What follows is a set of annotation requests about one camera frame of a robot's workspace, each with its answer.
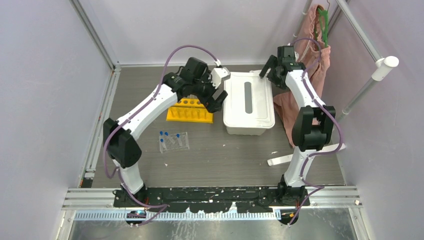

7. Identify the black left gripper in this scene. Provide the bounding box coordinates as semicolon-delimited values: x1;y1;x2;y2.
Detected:
192;70;228;113

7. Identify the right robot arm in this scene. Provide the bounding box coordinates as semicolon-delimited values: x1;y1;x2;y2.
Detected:
259;45;336;206

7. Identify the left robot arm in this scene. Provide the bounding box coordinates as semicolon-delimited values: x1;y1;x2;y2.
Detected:
103;57;231;207

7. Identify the yellow test tube rack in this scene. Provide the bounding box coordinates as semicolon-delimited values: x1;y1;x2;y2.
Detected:
166;98;214;124

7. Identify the pink cloth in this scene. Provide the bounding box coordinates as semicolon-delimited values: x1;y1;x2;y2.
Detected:
273;4;331;148

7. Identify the beige plastic bin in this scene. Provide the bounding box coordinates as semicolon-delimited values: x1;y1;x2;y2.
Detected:
224;124;274;136

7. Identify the clear acrylic tube tray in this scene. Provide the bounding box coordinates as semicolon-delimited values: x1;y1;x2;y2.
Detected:
159;131;190;154

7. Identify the white garment rack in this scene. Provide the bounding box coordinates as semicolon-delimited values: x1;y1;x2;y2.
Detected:
266;0;400;168

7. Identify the green clothes hanger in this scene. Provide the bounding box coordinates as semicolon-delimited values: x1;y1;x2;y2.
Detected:
315;6;329;48

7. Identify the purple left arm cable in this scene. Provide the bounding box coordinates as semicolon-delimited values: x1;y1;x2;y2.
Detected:
103;45;222;227

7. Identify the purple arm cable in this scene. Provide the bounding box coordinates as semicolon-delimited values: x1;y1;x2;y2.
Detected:
287;37;345;227
103;45;222;227

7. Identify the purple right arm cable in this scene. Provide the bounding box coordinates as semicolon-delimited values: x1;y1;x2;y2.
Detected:
287;37;345;227

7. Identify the aluminium frame rail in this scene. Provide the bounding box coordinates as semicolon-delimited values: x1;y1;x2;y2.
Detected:
62;186;363;225

